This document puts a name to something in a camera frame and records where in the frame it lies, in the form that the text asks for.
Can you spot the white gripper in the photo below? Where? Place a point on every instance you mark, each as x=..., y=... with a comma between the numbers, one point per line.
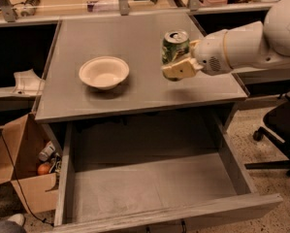
x=209, y=53

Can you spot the green soda can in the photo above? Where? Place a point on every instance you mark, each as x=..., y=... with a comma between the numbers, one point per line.
x=175, y=46

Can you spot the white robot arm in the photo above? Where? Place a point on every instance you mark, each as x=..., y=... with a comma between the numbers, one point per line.
x=261, y=44

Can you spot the grey cabinet with top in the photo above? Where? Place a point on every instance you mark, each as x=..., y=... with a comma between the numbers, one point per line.
x=137, y=40

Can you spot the open grey top drawer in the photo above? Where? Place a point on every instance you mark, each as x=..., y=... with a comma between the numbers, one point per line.
x=174, y=172

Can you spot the white paper bowl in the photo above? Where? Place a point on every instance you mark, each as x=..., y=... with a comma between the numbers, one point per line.
x=104, y=73

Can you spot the black office chair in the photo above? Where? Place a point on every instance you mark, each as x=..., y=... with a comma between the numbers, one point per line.
x=277, y=130

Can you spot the white paper on shelf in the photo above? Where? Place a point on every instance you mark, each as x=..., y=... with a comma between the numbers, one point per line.
x=28, y=83

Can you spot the handheld tool on desk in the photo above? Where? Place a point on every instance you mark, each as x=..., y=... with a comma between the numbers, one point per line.
x=29, y=8

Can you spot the white bottle in box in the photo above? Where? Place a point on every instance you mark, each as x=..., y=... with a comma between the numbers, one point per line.
x=46, y=153

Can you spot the orange fruit in box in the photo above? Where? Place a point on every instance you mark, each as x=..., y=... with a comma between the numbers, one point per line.
x=43, y=169

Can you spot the brown cardboard box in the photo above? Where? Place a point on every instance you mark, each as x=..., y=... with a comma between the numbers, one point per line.
x=21, y=141

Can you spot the white shoe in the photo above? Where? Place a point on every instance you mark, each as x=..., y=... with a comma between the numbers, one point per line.
x=18, y=219

